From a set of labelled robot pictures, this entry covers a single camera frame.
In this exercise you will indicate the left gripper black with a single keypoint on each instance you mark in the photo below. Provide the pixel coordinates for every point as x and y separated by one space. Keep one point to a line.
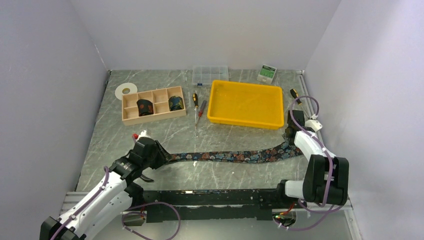
163 156

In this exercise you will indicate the navy floral necktie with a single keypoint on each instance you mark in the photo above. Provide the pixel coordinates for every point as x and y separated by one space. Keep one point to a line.
277 153

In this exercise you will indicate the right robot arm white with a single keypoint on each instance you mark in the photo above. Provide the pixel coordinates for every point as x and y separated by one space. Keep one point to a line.
326 177

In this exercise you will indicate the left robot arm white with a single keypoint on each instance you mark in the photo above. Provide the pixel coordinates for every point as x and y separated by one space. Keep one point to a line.
113 194

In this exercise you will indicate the white tape roll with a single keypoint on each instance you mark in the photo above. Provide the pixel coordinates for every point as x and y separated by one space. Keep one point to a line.
125 89

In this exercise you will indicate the small black curved piece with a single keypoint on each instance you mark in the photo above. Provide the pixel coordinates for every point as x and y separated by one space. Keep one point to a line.
146 179

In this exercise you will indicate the black yellow screwdriver right side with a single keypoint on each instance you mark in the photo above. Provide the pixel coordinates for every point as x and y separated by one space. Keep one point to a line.
295 95

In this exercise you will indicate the yellow plastic tray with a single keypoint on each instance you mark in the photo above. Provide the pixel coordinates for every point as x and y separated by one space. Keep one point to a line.
246 104

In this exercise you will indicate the dark rolled tie orange pattern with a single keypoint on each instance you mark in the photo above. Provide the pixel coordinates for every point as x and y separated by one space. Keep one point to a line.
145 107

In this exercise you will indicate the blue rolled tie yellow flowers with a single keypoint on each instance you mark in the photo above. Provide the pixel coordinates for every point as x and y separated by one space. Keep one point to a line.
175 103

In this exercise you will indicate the wooden compartment organizer box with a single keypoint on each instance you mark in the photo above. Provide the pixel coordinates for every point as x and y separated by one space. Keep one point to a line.
159 98

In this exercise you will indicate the green white small box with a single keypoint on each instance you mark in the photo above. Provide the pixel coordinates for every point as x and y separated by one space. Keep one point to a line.
266 74

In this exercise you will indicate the clear plastic parts box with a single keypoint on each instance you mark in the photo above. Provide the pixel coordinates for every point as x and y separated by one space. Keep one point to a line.
203 75

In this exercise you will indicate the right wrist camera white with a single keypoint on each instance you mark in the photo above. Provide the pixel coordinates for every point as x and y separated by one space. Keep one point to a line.
313 124

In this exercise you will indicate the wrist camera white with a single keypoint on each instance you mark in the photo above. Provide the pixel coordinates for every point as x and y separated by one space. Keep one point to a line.
313 124
142 134

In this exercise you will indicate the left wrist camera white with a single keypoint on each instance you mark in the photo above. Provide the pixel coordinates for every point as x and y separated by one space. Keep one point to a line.
142 134

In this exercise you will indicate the black yellow handled screwdriver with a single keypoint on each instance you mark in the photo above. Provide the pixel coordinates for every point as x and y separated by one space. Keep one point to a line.
196 105

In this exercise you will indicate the blue red handled screwdriver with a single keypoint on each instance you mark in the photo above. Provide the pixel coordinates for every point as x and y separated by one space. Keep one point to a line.
200 111

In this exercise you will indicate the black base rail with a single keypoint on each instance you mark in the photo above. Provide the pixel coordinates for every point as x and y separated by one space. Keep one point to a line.
260 204

